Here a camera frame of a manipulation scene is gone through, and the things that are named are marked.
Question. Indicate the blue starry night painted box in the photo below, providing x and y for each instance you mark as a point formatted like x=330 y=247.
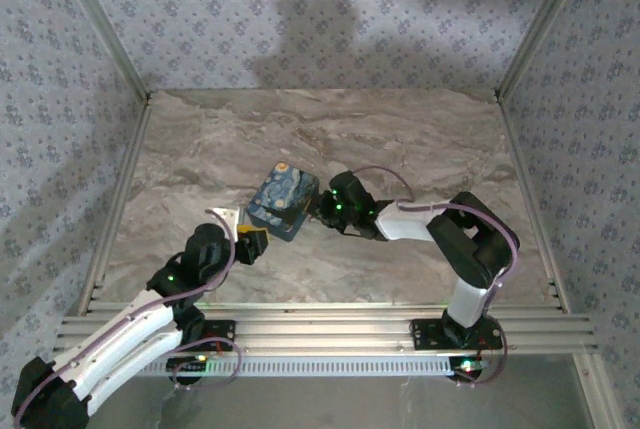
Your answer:
x=285 y=194

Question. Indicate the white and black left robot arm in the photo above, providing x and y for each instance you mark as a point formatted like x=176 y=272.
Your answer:
x=120 y=339

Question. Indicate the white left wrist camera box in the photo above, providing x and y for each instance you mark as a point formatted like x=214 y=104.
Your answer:
x=225 y=216

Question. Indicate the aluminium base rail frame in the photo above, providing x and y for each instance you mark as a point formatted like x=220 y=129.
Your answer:
x=320 y=329

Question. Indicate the aluminium frame leg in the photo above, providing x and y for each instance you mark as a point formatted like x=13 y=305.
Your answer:
x=592 y=394

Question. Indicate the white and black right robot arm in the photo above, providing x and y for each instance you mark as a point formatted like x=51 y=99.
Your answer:
x=405 y=224

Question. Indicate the aluminium table side rail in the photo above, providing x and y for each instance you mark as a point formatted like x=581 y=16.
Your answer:
x=516 y=149
x=132 y=149

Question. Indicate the black controller board green LED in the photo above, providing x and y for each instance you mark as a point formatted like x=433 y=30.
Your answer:
x=187 y=365
x=470 y=366

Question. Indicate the aluminium corner post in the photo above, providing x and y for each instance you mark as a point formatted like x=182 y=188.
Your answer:
x=103 y=24
x=541 y=24

